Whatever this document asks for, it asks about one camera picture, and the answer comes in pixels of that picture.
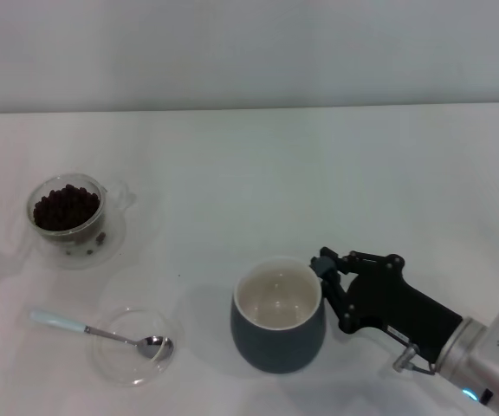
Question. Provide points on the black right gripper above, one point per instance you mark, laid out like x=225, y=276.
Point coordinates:
x=397, y=303

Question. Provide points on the dark grey mug white inside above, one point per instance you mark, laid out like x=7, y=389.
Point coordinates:
x=275, y=346

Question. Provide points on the dark coffee beans pile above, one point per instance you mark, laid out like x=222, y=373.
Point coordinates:
x=65, y=208

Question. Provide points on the loose brown coffee bean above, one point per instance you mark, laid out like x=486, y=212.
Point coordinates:
x=100, y=237

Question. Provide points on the clear glass saucer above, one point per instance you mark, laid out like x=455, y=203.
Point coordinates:
x=113, y=242

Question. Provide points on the small clear glass dish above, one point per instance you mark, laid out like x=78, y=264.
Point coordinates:
x=115, y=364

